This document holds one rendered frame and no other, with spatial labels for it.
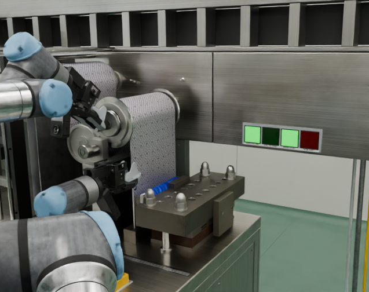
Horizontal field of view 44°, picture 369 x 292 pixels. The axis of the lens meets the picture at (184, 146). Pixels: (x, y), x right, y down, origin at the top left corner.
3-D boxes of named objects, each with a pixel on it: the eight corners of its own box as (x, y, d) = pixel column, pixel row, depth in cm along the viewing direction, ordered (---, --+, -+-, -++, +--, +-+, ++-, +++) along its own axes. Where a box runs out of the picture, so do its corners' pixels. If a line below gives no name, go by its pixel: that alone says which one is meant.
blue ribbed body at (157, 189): (136, 204, 133) (135, 193, 133) (174, 185, 151) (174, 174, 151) (146, 207, 132) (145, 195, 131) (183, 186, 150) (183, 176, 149)
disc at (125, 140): (94, 146, 135) (90, 96, 132) (95, 145, 135) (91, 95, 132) (134, 150, 128) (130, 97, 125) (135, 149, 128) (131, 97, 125)
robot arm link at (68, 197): (32, 223, 106) (29, 189, 104) (66, 208, 115) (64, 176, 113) (57, 230, 102) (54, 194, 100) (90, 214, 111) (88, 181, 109)
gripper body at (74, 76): (103, 92, 122) (77, 65, 112) (91, 120, 119) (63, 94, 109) (81, 91, 126) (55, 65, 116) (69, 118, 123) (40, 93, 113)
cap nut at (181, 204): (171, 210, 123) (171, 193, 122) (178, 205, 126) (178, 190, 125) (183, 212, 121) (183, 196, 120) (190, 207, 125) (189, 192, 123)
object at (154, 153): (132, 201, 133) (130, 139, 129) (174, 179, 152) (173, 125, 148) (134, 201, 132) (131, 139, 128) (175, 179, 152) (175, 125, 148)
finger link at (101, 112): (118, 116, 129) (99, 98, 122) (110, 134, 126) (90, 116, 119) (110, 115, 130) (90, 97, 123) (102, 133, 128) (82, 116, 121)
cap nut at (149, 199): (141, 204, 127) (140, 189, 126) (148, 200, 130) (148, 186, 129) (151, 207, 125) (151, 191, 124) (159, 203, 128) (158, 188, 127)
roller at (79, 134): (68, 160, 142) (65, 123, 139) (119, 144, 163) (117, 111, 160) (97, 165, 136) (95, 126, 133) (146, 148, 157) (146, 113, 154)
